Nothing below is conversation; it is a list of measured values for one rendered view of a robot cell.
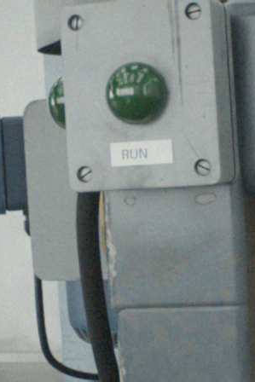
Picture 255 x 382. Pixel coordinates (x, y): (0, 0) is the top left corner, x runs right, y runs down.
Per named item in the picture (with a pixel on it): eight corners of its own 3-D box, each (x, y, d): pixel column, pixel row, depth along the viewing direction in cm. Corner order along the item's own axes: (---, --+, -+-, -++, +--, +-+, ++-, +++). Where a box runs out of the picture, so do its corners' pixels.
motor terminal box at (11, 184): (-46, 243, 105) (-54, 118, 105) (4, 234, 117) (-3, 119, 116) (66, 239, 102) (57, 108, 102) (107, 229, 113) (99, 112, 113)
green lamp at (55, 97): (40, 133, 57) (37, 72, 56) (61, 133, 59) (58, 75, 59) (89, 130, 56) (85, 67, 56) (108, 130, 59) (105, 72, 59)
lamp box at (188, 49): (69, 193, 56) (57, 7, 55) (98, 189, 60) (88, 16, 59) (221, 184, 53) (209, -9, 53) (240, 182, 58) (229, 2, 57)
